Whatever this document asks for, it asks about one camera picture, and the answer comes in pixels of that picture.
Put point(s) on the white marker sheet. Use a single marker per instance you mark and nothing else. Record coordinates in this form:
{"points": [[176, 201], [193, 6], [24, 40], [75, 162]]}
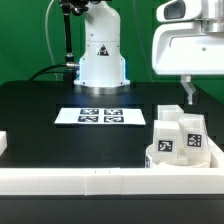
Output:
{"points": [[100, 116]]}

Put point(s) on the white U-shaped obstacle wall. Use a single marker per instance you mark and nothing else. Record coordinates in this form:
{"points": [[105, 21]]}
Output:
{"points": [[118, 181]]}

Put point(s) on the white round stool seat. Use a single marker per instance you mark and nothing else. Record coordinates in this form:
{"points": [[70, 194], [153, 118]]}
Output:
{"points": [[181, 162]]}

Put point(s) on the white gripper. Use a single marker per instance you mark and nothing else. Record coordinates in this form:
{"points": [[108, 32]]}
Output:
{"points": [[189, 41]]}

